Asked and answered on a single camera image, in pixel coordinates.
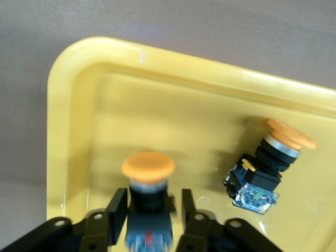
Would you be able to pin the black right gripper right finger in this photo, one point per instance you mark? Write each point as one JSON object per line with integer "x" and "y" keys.
{"x": 210, "y": 233}

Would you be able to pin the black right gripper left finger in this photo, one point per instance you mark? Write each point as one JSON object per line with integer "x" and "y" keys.
{"x": 78, "y": 231}

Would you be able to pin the yellow mushroom push button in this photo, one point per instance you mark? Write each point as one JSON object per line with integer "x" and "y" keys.
{"x": 262, "y": 181}
{"x": 148, "y": 168}

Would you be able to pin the yellow plastic tray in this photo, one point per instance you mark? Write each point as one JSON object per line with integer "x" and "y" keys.
{"x": 170, "y": 118}

